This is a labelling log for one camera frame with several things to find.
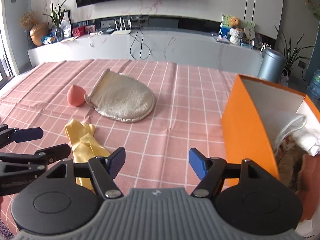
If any yellow microfiber cloth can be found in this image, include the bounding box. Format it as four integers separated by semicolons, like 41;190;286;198
64;119;111;193

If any pink egg makeup sponge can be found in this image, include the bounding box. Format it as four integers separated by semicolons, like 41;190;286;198
67;85;86;107

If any beige bath mitt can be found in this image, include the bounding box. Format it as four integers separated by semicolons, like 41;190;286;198
85;69;156;123

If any white paper towel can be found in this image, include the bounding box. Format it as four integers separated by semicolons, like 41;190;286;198
270;112;319;157

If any orange cardboard box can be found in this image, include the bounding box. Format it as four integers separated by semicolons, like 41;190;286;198
221;74;320;230

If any pink checkered tablecloth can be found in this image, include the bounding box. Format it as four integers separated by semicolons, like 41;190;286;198
0;58;320;240

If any brown knitted cloth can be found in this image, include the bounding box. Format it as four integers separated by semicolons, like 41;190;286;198
276;141;306;192

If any pink sponge block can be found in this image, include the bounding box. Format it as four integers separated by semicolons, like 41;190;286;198
296;154;319;222

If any golden brown vase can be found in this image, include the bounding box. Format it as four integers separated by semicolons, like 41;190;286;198
29;23;49;46

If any grey metal trash can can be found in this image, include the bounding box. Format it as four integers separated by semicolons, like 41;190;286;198
258;49;286;83

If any red box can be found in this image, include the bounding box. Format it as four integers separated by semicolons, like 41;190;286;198
72;26;86;37

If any green potted plant left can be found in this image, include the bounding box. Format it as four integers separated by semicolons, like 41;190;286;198
43;0;68;42

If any green potted plant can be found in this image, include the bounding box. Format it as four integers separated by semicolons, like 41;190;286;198
275;27;315;77
43;0;68;42

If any blue water bottle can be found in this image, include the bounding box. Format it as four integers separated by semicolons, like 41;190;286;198
307;69;320;100

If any white marble tv console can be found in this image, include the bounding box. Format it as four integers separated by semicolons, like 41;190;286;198
28;30;263;76

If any white woven pot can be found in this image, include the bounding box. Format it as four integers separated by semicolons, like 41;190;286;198
229;28;244;46

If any picture book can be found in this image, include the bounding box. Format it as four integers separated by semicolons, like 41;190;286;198
219;14;255;40

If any white wifi router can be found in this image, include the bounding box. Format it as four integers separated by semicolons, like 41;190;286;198
111;17;132;35

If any green potted plant right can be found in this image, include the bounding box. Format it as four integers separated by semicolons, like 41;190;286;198
275;27;315;77

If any round paper fan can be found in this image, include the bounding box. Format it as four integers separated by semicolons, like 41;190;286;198
244;25;255;46

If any brown teddy bear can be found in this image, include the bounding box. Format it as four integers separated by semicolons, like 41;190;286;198
229;16;241;29

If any black picture frame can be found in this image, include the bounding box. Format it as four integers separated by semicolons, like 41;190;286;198
60;10;72;38

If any black cable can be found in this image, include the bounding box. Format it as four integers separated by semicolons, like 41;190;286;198
129;28;152;61

